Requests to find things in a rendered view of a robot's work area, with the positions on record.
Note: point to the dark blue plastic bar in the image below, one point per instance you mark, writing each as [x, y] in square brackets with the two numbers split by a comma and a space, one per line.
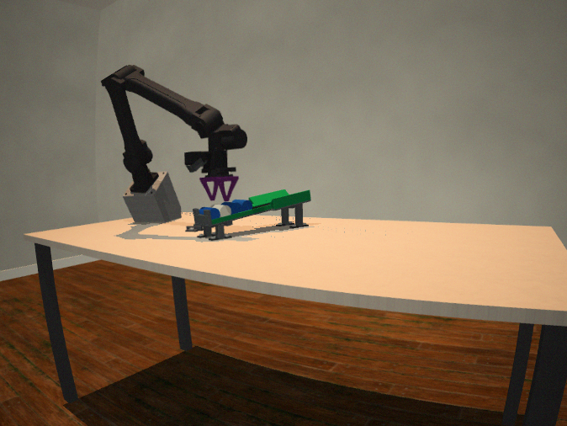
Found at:
[235, 207]
[245, 204]
[215, 213]

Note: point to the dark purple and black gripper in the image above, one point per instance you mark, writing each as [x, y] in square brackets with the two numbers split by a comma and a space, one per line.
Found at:
[221, 175]

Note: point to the beige plastic bar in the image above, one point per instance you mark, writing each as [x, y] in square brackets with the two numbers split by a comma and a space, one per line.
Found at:
[225, 210]

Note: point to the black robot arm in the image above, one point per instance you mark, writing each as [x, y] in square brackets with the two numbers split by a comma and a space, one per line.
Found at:
[209, 125]

